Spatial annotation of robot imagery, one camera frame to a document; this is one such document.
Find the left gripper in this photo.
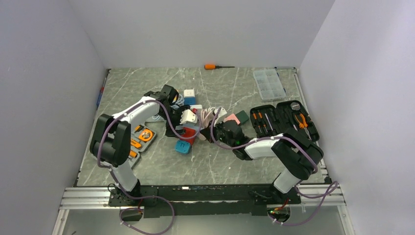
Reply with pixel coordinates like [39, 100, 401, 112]
[159, 105, 190, 139]

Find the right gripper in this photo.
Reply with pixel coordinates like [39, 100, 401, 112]
[200, 118, 235, 149]

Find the pink cube socket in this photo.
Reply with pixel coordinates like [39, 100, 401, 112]
[224, 114, 240, 125]

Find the white and blue cube adapter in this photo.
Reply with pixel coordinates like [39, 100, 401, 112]
[183, 89, 196, 105]

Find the dark green cube adapter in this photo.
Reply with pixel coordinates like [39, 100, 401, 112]
[235, 110, 250, 125]

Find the pink cable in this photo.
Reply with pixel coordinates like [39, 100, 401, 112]
[198, 107, 216, 141]

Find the red cube adapter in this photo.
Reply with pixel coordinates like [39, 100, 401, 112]
[180, 127, 198, 146]

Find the black tool case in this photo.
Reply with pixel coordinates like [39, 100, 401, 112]
[250, 100, 320, 142]

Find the grey tool case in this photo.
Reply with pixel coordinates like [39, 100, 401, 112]
[128, 124, 157, 168]

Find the clear plastic organizer box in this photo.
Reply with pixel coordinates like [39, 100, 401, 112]
[253, 69, 286, 100]

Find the white power strip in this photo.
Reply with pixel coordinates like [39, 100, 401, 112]
[145, 104, 202, 123]

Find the light blue power strip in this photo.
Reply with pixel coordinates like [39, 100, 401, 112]
[183, 123, 200, 131]

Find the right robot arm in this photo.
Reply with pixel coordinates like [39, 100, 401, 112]
[201, 120, 324, 203]

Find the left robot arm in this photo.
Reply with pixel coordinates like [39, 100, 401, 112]
[90, 85, 198, 206]

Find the blue red pen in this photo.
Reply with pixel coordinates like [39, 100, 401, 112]
[96, 78, 107, 108]

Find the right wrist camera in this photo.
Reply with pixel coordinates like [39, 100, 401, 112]
[213, 108, 228, 125]

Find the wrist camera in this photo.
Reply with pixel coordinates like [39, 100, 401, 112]
[213, 108, 228, 125]
[180, 109, 198, 125]

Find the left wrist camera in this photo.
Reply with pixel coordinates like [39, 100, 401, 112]
[180, 109, 198, 125]

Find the orange handled screwdriver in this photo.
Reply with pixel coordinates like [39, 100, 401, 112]
[204, 64, 234, 70]

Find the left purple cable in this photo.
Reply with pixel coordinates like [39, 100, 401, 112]
[96, 98, 203, 235]

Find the purple cable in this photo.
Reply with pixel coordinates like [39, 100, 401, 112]
[96, 98, 203, 235]
[209, 107, 340, 227]

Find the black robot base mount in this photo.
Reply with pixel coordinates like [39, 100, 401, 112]
[108, 184, 301, 218]

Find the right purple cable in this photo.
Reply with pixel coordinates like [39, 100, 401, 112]
[209, 107, 340, 227]

